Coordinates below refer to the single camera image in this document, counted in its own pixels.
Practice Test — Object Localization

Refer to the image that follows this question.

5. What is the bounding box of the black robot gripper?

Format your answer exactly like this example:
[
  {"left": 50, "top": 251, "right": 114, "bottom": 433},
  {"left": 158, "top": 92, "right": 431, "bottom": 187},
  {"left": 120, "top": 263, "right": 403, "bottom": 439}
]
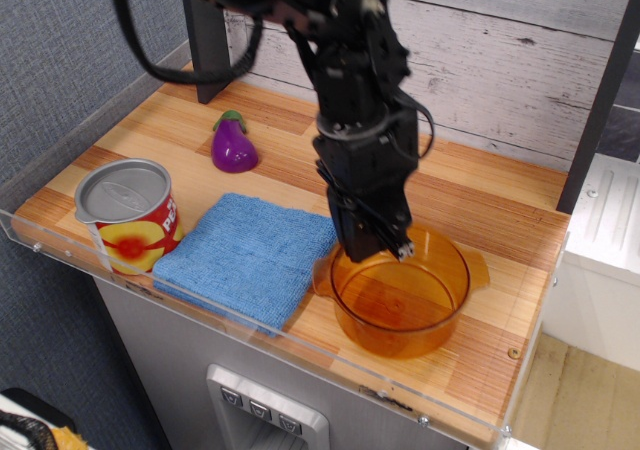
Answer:
[{"left": 313, "top": 106, "right": 419, "bottom": 263}]

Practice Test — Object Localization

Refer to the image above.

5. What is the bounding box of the orange transparent plastic pot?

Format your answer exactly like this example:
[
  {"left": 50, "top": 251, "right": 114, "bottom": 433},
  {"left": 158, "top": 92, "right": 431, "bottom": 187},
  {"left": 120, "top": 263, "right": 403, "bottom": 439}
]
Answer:
[{"left": 312, "top": 226, "right": 490, "bottom": 359}]

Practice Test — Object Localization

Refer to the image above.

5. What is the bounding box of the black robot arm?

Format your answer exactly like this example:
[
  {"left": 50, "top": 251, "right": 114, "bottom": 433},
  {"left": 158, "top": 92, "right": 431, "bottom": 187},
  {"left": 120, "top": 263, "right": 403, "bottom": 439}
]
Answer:
[{"left": 204, "top": 0, "right": 420, "bottom": 262}]

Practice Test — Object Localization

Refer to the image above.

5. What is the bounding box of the blue microfiber cloth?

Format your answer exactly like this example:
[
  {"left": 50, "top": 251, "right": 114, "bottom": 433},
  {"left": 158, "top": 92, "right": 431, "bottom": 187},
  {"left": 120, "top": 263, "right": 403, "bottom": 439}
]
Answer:
[{"left": 153, "top": 193, "right": 337, "bottom": 335}]

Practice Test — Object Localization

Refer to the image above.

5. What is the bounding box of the clear acrylic table guard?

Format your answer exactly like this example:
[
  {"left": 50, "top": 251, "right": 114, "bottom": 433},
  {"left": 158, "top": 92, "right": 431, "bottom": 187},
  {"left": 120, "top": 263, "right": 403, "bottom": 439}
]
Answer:
[{"left": 1, "top": 36, "right": 574, "bottom": 449}]

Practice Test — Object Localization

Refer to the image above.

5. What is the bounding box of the purple toy eggplant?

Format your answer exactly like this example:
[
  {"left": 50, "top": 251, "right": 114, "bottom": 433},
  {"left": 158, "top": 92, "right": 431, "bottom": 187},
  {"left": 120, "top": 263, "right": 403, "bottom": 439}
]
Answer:
[{"left": 211, "top": 110, "right": 259, "bottom": 173}]

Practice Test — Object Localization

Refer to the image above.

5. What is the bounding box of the toy fridge dispenser panel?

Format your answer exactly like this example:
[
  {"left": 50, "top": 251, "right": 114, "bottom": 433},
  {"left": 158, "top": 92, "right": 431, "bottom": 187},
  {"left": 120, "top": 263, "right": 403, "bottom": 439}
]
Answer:
[{"left": 206, "top": 364, "right": 331, "bottom": 449}]

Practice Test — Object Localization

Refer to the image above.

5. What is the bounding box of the white plastic side cabinet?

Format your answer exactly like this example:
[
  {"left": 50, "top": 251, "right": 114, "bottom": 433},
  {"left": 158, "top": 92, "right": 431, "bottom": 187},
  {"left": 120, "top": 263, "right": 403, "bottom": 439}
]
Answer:
[{"left": 542, "top": 154, "right": 639, "bottom": 370}]

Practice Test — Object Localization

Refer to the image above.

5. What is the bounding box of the red yellow peach can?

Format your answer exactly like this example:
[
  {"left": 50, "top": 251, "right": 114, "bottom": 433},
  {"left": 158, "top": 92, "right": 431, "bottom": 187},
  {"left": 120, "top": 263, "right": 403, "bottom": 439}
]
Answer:
[{"left": 75, "top": 158, "right": 184, "bottom": 275}]

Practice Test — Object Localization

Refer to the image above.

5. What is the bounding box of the yellow black object bottom left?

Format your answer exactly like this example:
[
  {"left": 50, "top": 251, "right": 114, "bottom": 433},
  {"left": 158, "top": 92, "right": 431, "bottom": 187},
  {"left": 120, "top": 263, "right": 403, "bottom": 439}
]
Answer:
[{"left": 1, "top": 388, "right": 91, "bottom": 450}]

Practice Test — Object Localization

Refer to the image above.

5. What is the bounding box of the black left frame post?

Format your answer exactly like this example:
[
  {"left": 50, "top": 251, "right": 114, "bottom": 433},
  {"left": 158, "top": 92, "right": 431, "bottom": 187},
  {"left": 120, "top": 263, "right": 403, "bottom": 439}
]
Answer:
[{"left": 183, "top": 0, "right": 231, "bottom": 74}]

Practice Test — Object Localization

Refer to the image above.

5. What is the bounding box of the black frame post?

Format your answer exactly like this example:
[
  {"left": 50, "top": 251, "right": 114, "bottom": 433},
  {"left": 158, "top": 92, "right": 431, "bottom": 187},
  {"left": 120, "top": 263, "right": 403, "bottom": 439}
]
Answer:
[
  {"left": 556, "top": 0, "right": 639, "bottom": 214},
  {"left": 183, "top": 0, "right": 231, "bottom": 74}
]

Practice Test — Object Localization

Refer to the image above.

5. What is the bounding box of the black right frame post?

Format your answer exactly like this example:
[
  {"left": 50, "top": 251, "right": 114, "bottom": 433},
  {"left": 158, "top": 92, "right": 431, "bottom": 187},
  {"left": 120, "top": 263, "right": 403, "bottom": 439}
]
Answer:
[{"left": 556, "top": 0, "right": 639, "bottom": 214}]

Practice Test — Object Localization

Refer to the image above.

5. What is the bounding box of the black braided cable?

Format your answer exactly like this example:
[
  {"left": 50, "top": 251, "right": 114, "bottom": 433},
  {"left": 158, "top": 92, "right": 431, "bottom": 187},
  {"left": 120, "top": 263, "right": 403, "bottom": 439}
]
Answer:
[{"left": 109, "top": 0, "right": 264, "bottom": 86}]

